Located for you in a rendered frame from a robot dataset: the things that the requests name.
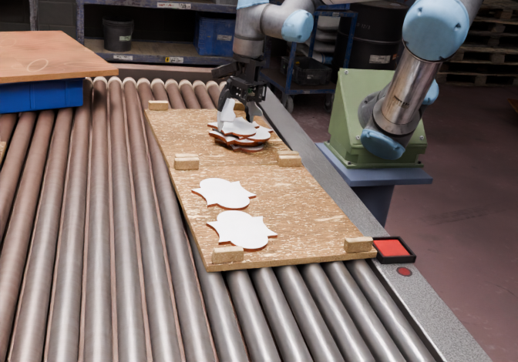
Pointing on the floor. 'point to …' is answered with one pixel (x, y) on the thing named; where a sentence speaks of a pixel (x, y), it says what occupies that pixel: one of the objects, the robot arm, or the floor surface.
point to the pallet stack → (486, 48)
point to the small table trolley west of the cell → (289, 88)
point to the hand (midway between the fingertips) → (233, 125)
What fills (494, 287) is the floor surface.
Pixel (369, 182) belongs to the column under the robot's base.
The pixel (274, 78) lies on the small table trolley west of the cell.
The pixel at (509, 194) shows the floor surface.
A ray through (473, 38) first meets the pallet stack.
